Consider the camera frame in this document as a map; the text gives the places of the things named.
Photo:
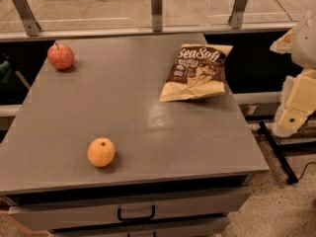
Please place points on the left metal railing bracket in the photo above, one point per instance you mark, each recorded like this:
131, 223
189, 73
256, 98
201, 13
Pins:
30, 24

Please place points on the metal window rail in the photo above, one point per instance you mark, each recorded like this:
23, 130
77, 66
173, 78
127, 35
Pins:
121, 32

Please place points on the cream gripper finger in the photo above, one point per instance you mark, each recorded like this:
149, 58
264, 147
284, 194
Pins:
283, 44

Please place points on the black drawer handle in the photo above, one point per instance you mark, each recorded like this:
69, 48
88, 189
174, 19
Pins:
131, 214

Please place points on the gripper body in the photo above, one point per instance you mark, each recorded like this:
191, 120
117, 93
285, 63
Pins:
305, 46

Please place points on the grey lower drawer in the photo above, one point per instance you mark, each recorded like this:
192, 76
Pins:
198, 227

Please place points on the orange fruit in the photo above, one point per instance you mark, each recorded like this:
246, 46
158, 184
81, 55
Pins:
101, 152

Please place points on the black floor stand bar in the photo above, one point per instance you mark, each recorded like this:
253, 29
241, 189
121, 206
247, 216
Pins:
291, 178

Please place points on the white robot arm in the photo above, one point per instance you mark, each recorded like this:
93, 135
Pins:
303, 48

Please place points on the middle metal railing bracket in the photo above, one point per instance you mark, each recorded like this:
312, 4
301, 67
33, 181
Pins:
156, 15

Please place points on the brown sea salt chip bag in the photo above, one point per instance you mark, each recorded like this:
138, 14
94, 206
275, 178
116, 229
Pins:
197, 72

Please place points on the red apple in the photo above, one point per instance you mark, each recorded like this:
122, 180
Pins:
61, 56

